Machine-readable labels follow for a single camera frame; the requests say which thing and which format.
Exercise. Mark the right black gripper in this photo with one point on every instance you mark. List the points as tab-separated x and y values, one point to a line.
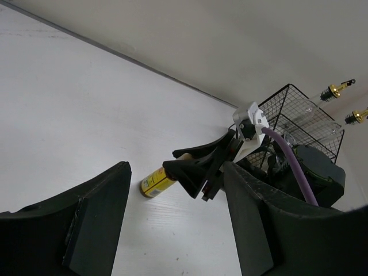
192	174

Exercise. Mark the small yellow bottle cork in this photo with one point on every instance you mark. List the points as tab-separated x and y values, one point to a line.
157	182

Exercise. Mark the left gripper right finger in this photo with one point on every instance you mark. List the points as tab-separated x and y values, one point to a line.
277	234

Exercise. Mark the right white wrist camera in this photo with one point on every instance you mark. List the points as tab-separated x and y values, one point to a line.
249	120

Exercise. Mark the clear oil bottle gold spout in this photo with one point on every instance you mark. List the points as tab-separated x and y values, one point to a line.
323	130

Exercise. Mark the black wire rack basket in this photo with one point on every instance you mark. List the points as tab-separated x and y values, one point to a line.
276	109

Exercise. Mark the dark sauce bottle gold spout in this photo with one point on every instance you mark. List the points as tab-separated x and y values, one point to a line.
304	109

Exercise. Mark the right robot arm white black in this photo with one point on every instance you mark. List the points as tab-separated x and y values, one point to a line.
270	165

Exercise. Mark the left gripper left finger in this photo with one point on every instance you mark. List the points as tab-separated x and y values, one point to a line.
73	233

